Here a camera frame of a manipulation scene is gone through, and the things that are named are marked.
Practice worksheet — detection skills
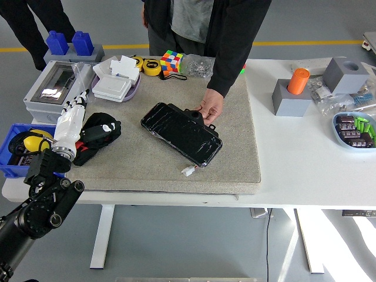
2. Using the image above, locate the person's left hand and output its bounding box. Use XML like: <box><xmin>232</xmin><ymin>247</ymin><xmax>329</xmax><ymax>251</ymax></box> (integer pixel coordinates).
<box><xmin>193</xmin><ymin>88</ymin><xmax>224</xmax><ymax>126</ymax></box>

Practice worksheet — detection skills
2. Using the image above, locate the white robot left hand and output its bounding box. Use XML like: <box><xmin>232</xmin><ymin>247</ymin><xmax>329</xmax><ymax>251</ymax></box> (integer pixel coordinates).
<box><xmin>53</xmin><ymin>89</ymin><xmax>117</xmax><ymax>150</ymax></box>

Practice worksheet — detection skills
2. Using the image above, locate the black rag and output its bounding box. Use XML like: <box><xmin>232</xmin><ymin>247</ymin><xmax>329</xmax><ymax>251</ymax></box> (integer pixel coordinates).
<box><xmin>72</xmin><ymin>112</ymin><xmax>122</xmax><ymax>167</ymax></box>

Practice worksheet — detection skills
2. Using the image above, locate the black glossy panel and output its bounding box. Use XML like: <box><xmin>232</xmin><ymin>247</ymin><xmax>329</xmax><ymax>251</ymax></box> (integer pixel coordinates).
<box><xmin>140</xmin><ymin>102</ymin><xmax>223</xmax><ymax>169</ymax></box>

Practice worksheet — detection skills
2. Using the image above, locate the yellow lemon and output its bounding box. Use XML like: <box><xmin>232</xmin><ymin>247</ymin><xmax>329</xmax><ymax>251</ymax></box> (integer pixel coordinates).
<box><xmin>25</xmin><ymin>129</ymin><xmax>53</xmax><ymax>152</ymax></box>

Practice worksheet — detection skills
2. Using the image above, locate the clear bag of screws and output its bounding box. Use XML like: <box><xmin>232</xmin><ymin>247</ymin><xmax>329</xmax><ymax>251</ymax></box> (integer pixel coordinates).
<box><xmin>179</xmin><ymin>53</ymin><xmax>216</xmax><ymax>79</ymax></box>

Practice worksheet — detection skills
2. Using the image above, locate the colourful puzzle cube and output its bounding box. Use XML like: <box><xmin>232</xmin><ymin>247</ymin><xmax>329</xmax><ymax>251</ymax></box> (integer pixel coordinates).
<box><xmin>160</xmin><ymin>49</ymin><xmax>184</xmax><ymax>76</ymax></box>

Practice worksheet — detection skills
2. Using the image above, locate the blue plastic bin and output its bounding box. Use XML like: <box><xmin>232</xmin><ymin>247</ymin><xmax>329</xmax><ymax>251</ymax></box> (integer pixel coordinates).
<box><xmin>0</xmin><ymin>123</ymin><xmax>67</xmax><ymax>179</ymax></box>

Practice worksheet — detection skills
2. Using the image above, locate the white flat plate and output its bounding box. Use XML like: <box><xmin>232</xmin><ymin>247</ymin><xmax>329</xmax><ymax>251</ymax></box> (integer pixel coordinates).
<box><xmin>92</xmin><ymin>57</ymin><xmax>118</xmax><ymax>78</ymax></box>

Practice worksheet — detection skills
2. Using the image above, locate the purple tray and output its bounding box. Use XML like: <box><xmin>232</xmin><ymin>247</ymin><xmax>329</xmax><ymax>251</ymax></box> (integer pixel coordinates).
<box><xmin>91</xmin><ymin>73</ymin><xmax>142</xmax><ymax>103</ymax></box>

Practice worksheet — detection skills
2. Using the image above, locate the grey block holding cylinder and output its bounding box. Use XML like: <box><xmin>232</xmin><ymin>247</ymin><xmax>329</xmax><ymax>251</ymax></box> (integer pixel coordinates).
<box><xmin>271</xmin><ymin>78</ymin><xmax>313</xmax><ymax>118</ymax></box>

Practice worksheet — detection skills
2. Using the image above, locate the grey block holder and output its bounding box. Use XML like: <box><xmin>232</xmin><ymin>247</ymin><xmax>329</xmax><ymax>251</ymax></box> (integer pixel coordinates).
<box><xmin>43</xmin><ymin>43</ymin><xmax>106</xmax><ymax>65</ymax></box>

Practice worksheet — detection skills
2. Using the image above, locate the white plastic part stack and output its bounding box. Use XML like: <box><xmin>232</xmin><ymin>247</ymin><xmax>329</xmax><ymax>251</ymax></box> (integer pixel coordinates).
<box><xmin>109</xmin><ymin>55</ymin><xmax>140</xmax><ymax>82</ymax></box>

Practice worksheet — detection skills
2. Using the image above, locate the blue plastic block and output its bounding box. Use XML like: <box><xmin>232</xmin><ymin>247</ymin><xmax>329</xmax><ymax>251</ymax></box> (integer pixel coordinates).
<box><xmin>46</xmin><ymin>30</ymin><xmax>70</xmax><ymax>56</ymax></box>
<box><xmin>72</xmin><ymin>30</ymin><xmax>95</xmax><ymax>56</ymax></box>

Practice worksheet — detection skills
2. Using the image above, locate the orange cylinder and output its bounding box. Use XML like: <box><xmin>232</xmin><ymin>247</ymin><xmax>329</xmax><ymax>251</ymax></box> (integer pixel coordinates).
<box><xmin>287</xmin><ymin>68</ymin><xmax>311</xmax><ymax>95</ymax></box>

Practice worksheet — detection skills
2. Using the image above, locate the person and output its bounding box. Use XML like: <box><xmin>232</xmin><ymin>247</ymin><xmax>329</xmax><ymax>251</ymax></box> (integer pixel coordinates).
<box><xmin>142</xmin><ymin>0</ymin><xmax>273</xmax><ymax>126</ymax></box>
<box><xmin>0</xmin><ymin>0</ymin><xmax>77</xmax><ymax>72</ymax></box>

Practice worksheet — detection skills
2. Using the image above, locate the grey-brown mat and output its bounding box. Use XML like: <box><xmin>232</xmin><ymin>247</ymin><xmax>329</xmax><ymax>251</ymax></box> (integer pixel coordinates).
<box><xmin>65</xmin><ymin>55</ymin><xmax>261</xmax><ymax>195</ymax></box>

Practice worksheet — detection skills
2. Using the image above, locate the white table leg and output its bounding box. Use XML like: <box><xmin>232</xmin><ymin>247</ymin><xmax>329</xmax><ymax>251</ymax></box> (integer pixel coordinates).
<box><xmin>294</xmin><ymin>208</ymin><xmax>325</xmax><ymax>274</ymax></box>
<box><xmin>89</xmin><ymin>204</ymin><xmax>115</xmax><ymax>270</ymax></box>

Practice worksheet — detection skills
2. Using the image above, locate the clear bag of metal parts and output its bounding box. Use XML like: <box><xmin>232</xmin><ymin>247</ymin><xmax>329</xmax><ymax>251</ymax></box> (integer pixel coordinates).
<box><xmin>307</xmin><ymin>75</ymin><xmax>356</xmax><ymax>117</ymax></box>

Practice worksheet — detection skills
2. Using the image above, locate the light blue tray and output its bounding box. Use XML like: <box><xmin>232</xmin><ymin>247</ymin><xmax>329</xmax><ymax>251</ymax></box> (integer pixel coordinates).
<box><xmin>331</xmin><ymin>110</ymin><xmax>376</xmax><ymax>153</ymax></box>

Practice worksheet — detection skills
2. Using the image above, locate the grey block with round hole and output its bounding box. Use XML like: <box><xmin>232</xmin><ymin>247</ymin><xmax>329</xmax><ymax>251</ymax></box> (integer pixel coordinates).
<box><xmin>322</xmin><ymin>57</ymin><xmax>370</xmax><ymax>95</ymax></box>

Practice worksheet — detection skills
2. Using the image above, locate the clear bag of blue resistors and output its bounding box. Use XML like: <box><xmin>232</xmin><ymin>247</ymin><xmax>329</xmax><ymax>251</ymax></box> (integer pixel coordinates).
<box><xmin>351</xmin><ymin>85</ymin><xmax>376</xmax><ymax>111</ymax></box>

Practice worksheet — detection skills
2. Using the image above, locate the black table control box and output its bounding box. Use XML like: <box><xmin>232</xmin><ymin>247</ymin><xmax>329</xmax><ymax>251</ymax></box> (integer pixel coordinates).
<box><xmin>341</xmin><ymin>209</ymin><xmax>376</xmax><ymax>218</ymax></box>

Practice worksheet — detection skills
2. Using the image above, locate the grey electrical enclosure box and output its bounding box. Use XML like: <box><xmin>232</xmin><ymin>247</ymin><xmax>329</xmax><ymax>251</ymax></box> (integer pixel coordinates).
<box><xmin>23</xmin><ymin>60</ymin><xmax>98</xmax><ymax>126</ymax></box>

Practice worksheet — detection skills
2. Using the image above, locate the white wall switch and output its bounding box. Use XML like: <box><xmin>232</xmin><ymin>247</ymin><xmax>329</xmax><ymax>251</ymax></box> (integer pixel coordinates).
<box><xmin>92</xmin><ymin>75</ymin><xmax>133</xmax><ymax>103</ymax></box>

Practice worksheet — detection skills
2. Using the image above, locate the yellow tape measure with strap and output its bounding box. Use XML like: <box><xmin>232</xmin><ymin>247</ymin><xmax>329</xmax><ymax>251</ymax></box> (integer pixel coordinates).
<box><xmin>142</xmin><ymin>58</ymin><xmax>188</xmax><ymax>82</ymax></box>

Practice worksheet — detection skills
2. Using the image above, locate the white wire connector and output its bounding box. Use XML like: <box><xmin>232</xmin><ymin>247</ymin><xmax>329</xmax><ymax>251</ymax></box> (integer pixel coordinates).
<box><xmin>180</xmin><ymin>164</ymin><xmax>201</xmax><ymax>177</ymax></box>

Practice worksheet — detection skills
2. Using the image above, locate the grey table bracket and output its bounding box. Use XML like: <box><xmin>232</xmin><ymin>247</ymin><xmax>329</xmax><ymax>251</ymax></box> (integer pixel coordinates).
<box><xmin>250</xmin><ymin>207</ymin><xmax>274</xmax><ymax>219</ymax></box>

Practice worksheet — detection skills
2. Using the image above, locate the black hanging cable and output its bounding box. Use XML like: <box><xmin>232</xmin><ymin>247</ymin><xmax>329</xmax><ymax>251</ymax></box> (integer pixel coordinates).
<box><xmin>265</xmin><ymin>207</ymin><xmax>273</xmax><ymax>282</ymax></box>

